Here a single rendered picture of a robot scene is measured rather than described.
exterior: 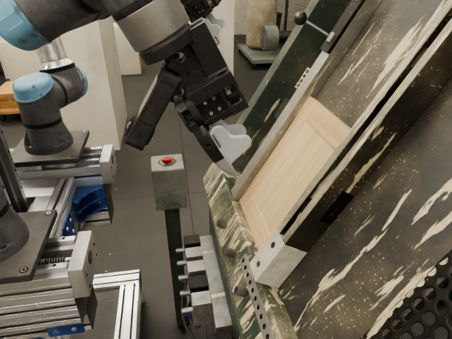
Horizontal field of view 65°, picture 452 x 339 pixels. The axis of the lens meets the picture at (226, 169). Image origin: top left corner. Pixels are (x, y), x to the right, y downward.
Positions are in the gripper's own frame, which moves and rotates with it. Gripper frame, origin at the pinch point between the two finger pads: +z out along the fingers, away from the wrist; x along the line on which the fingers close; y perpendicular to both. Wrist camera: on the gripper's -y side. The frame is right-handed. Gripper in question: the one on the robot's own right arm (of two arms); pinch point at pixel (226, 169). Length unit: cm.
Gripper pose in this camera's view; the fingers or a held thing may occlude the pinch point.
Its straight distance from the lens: 52.4
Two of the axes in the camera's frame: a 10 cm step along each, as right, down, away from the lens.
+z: 4.6, 7.2, 5.2
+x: -1.6, -5.0, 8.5
